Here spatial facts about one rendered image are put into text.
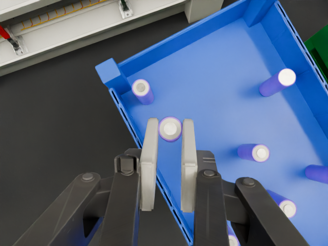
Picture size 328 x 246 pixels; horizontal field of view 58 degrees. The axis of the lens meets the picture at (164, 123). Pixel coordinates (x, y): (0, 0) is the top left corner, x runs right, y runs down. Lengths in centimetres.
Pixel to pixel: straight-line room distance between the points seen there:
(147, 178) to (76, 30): 64
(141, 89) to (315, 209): 24
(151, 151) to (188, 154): 2
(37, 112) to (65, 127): 9
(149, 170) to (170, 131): 6
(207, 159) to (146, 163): 4
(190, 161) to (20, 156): 82
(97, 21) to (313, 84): 54
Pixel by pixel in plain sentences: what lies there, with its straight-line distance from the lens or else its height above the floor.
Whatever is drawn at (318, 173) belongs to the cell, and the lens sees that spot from 36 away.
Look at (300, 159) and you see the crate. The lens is 38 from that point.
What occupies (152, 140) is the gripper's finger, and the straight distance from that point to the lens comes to 18.
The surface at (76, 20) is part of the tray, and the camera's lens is 77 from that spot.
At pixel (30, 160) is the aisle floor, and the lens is 93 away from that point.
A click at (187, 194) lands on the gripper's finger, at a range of 16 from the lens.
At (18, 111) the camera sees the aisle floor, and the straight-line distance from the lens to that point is 95.
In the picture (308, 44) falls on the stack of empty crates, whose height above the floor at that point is 31.
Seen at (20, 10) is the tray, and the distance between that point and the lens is 63.
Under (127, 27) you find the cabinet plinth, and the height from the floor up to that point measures 2.
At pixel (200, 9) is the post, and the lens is 85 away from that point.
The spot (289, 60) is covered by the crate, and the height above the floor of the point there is 50.
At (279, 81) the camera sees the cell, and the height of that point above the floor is 55.
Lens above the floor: 84
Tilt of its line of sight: 86 degrees down
